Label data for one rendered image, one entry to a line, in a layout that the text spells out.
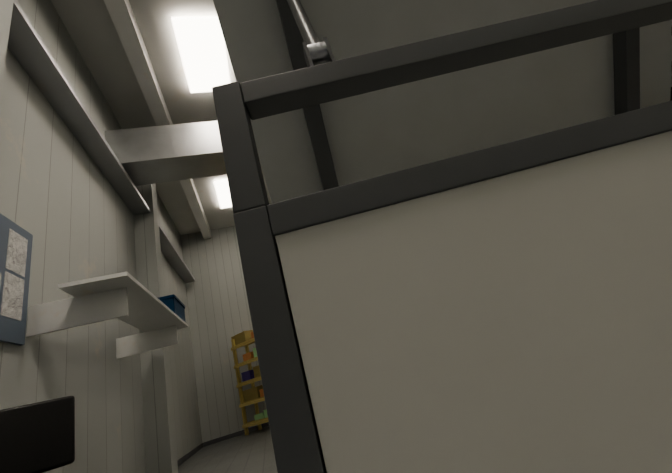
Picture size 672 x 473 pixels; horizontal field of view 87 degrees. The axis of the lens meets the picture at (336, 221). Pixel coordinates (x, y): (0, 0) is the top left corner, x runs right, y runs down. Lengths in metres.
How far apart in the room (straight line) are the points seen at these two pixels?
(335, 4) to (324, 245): 0.71
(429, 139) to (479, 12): 0.33
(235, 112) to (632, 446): 0.55
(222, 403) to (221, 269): 3.20
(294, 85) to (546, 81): 0.81
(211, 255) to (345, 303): 9.78
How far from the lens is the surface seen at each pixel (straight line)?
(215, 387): 9.46
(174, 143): 5.63
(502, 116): 1.10
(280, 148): 0.94
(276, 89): 0.52
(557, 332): 0.43
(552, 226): 0.46
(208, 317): 9.68
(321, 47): 0.57
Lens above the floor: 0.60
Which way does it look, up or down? 23 degrees up
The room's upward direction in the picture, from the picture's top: 17 degrees counter-clockwise
